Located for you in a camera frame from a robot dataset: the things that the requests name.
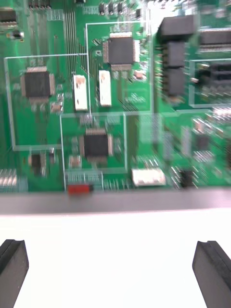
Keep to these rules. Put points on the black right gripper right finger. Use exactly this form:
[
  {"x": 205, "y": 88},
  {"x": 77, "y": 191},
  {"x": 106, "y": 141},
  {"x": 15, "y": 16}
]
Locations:
[{"x": 214, "y": 274}]

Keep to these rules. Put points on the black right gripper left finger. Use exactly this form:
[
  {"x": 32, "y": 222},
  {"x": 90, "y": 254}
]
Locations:
[{"x": 12, "y": 269}]

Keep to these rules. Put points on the green circuit board grey frame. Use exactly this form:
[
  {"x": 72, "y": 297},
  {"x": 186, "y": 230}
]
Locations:
[{"x": 96, "y": 96}]

